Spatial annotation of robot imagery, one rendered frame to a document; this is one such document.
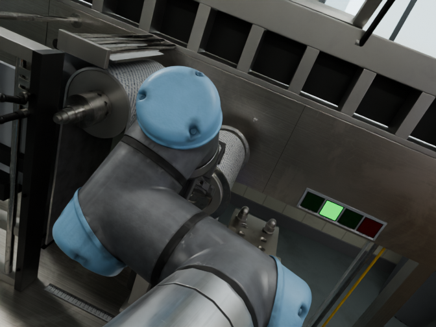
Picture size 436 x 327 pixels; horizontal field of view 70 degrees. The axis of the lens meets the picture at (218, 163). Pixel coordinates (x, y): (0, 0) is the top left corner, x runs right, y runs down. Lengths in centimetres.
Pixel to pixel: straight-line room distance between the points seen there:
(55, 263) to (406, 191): 95
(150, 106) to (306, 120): 67
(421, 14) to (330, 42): 188
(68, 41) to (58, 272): 55
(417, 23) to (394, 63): 183
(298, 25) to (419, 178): 52
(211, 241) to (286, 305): 7
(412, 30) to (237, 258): 256
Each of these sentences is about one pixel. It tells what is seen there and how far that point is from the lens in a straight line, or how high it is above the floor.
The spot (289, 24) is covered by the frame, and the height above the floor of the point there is 161.
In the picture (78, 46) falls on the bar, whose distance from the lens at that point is 65.
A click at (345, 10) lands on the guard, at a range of 90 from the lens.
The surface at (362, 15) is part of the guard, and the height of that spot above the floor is 168.
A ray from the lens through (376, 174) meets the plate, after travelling 97.
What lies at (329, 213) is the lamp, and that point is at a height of 117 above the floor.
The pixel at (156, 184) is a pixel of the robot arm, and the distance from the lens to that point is 28.
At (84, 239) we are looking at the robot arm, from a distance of 28.
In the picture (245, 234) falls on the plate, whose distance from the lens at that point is 97.
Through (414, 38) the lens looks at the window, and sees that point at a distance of 273.
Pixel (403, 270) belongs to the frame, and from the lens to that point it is 141.
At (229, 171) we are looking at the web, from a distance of 68.
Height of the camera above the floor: 159
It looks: 26 degrees down
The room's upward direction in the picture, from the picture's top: 22 degrees clockwise
